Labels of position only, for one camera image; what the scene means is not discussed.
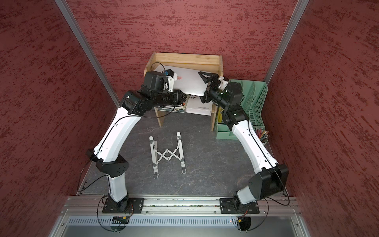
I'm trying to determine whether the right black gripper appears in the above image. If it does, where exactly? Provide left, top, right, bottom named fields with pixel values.
left=196, top=71, right=230, bottom=109

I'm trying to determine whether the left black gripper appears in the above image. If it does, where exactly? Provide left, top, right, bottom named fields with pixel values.
left=151, top=88, right=187, bottom=106

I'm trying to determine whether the silver laptop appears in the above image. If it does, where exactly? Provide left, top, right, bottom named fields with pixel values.
left=164, top=65, right=207, bottom=96

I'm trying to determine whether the green pencil cup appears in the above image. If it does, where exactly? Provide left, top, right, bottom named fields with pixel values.
left=260, top=135, right=269, bottom=145

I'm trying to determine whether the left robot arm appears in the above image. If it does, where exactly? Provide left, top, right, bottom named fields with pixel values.
left=86, top=69, right=187, bottom=205

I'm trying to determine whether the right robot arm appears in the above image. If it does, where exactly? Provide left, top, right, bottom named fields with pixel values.
left=198, top=72, right=289, bottom=206

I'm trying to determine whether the silver folding laptop stand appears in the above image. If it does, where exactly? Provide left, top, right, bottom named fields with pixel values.
left=149, top=132, right=187, bottom=179

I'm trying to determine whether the stack of books under blue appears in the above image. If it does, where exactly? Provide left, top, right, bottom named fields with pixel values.
left=161, top=102, right=187, bottom=113

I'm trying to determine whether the wooden shelf stand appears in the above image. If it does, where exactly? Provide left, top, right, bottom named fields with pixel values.
left=144, top=52, right=224, bottom=132

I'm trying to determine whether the white book black text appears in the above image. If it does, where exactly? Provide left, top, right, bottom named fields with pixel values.
left=186, top=95, right=213, bottom=116

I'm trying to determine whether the yellow book in organizer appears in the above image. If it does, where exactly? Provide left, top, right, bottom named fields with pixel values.
left=217, top=107, right=224, bottom=123

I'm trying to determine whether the mint green file organizer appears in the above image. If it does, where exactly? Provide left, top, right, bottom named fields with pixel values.
left=215, top=80, right=268, bottom=140

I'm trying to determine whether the coloured pencils bundle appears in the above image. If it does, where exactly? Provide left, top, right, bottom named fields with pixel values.
left=254, top=127, right=269, bottom=139

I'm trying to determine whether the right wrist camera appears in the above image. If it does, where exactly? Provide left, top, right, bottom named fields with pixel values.
left=218, top=76, right=229, bottom=91

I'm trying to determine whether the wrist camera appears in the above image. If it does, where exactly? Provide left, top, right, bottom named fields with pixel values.
left=218, top=76, right=229, bottom=91
left=164, top=69, right=178, bottom=92

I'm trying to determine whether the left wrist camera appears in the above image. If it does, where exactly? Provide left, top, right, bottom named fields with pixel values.
left=164, top=69, right=178, bottom=92

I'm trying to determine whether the aluminium mounting rail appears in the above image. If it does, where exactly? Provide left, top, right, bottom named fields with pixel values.
left=60, top=195, right=302, bottom=216

